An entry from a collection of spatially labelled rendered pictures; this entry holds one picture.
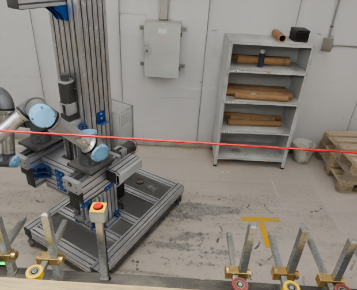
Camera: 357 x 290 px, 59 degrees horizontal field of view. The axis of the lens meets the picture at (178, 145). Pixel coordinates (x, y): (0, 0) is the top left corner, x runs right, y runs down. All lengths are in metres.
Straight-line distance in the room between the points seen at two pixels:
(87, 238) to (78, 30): 1.65
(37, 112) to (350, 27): 3.55
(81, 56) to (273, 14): 2.46
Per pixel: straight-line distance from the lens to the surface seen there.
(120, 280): 1.94
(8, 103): 2.10
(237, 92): 3.74
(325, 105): 4.54
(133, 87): 4.10
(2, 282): 1.82
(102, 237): 1.68
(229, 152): 4.15
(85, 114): 2.28
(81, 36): 2.11
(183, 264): 2.90
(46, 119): 1.77
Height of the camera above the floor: 2.25
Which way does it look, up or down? 30 degrees down
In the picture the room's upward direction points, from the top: 3 degrees clockwise
